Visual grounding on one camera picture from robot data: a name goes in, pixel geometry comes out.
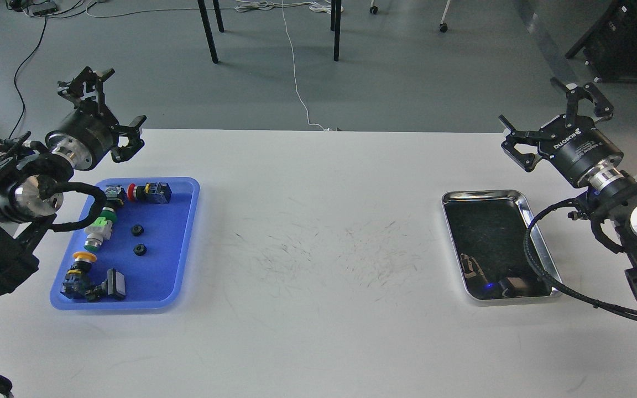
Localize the black Robotiq gripper body image right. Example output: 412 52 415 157
538 116 623 188

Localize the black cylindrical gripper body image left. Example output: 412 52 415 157
45 110 119 171

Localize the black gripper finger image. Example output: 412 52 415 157
550 77 614 129
58 66 116 118
109 115 147 163
498 115 552 173

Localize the silver metal tray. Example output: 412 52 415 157
441 189 561 306

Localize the blue plastic tray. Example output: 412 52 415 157
50 177 201 311

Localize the red mushroom push button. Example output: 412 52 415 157
126 182 172 205

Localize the black cabinet top right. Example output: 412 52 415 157
565 1 637 83

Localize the black square push button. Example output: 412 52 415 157
83 269 127 302

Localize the black table leg left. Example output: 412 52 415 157
197 0 224 65

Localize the black table leg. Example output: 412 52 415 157
330 0 343 61
197 0 224 65

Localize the black table leg right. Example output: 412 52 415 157
330 0 343 61

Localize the green push button switch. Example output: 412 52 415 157
100 185 127 224

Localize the black cable on floor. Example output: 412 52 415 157
7 0 98 139

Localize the light green selector switch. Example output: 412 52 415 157
83 217 113 253

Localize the yellow push button switch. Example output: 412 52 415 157
60 251 97 299

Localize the black braided cable image right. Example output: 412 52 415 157
523 198 637 322

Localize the white cable on floor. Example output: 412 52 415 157
233 0 345 132

